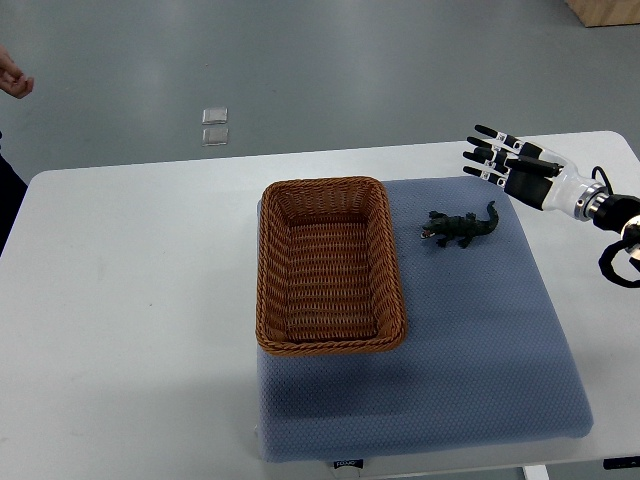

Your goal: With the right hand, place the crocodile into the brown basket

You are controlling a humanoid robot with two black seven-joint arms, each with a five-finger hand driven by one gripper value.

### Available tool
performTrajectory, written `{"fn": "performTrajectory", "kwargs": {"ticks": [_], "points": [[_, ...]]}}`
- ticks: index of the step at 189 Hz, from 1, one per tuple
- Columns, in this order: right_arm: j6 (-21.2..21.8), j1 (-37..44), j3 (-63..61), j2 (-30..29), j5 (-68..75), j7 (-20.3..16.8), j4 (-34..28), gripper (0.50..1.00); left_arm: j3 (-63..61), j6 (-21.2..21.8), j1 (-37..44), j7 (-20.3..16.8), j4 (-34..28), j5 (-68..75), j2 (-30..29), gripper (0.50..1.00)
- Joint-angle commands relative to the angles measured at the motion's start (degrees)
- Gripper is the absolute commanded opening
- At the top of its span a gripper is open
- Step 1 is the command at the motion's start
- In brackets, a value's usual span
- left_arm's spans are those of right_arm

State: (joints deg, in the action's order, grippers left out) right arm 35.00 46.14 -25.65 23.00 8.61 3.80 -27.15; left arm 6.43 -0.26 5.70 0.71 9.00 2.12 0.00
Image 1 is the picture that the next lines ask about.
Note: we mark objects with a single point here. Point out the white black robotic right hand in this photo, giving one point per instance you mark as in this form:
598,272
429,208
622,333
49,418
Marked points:
537,177

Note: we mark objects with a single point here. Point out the bystander bare hand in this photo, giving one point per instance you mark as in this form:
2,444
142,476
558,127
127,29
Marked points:
13,80

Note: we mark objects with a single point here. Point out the dark green toy crocodile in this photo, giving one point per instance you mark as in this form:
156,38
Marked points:
463,228

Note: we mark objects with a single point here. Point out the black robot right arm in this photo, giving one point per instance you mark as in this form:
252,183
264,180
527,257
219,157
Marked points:
614,213

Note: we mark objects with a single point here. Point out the brown wicker basket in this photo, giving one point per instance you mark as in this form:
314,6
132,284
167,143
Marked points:
328,279

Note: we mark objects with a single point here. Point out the bystander dark trouser leg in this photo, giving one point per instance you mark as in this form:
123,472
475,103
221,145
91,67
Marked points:
13,190

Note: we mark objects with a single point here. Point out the wooden box corner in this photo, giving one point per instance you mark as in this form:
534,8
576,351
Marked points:
603,13

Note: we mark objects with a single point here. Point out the blue mesh cushion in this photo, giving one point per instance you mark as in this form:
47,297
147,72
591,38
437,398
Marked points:
484,361

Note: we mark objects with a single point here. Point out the upper grey floor plate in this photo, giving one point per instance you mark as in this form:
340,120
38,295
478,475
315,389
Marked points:
215,116

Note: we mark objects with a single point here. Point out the black table control panel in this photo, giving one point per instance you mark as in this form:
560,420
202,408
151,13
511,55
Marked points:
621,463

